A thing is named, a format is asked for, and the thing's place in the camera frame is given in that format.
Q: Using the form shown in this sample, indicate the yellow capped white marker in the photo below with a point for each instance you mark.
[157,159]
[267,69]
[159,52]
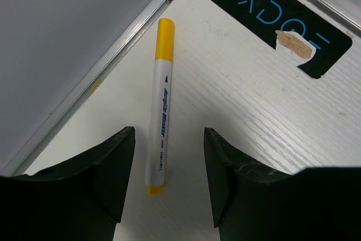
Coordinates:
[160,107]

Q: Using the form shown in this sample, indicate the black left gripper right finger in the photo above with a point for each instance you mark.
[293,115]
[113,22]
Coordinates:
[253,201]

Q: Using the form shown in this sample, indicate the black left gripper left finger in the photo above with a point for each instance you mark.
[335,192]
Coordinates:
[81,198]

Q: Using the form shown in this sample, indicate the black XDOF logo sticker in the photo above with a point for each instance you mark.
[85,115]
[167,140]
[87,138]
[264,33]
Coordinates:
[265,17]

